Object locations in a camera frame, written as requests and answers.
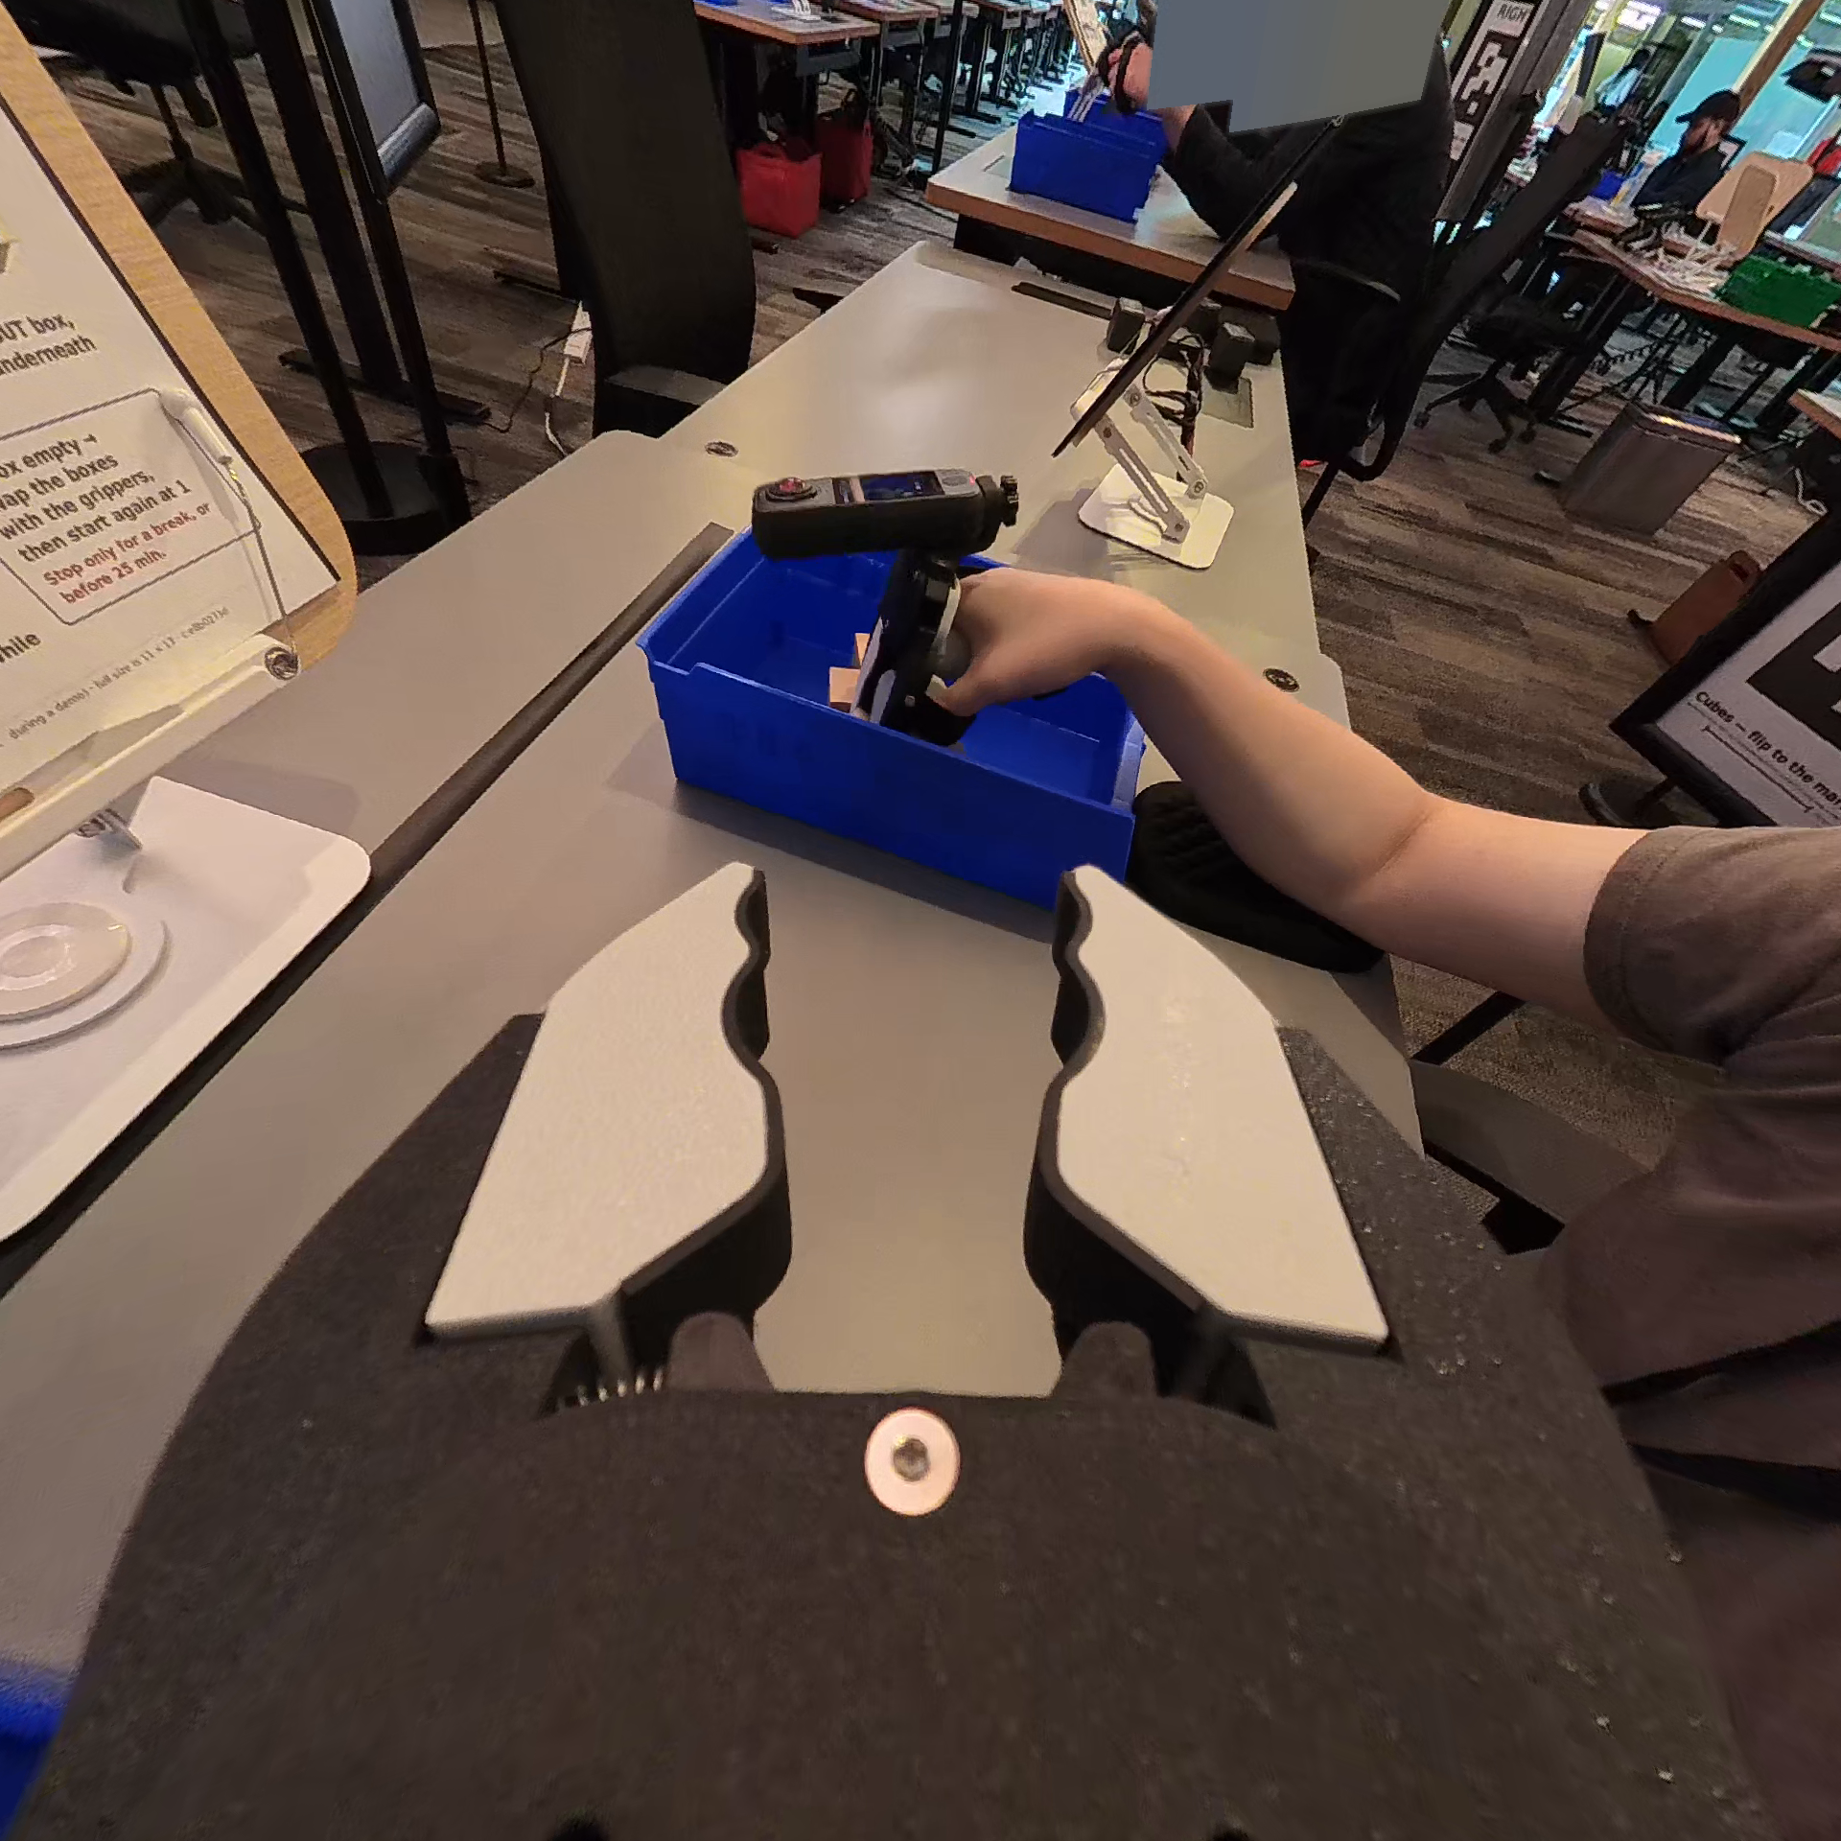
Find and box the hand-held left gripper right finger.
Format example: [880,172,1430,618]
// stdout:
[1023,866,1393,1383]

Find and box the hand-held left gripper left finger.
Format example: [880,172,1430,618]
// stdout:
[424,864,794,1368]

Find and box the person's right forearm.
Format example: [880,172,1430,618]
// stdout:
[1107,597,1652,1025]

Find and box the person's right hand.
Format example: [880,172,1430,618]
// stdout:
[933,568,1156,716]

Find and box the black wrist rest pad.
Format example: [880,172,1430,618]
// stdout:
[1124,782,1387,974]

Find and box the wooden edged desk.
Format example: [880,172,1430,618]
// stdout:
[926,131,1297,309]

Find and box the black office chair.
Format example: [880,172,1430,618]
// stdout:
[1302,116,1628,519]
[497,0,758,439]

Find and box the dark-edged display board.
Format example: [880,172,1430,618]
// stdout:
[1052,178,1300,459]

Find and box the black floor stand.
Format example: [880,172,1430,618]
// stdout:
[200,0,476,553]

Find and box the wooden top workbench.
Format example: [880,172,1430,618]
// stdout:
[1568,214,1841,432]
[695,0,1068,144]

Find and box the framed marker sign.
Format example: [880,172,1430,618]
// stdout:
[1611,533,1841,826]

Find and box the brown bag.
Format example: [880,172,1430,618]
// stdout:
[1634,551,1763,663]

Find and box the black white marker sign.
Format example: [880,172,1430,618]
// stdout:
[1444,0,1549,160]

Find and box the printed instruction sheet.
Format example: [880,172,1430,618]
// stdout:
[0,102,339,807]

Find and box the grey metal bin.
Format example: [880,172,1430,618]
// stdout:
[1566,401,1741,536]

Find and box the green box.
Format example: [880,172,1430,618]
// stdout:
[1718,256,1841,323]

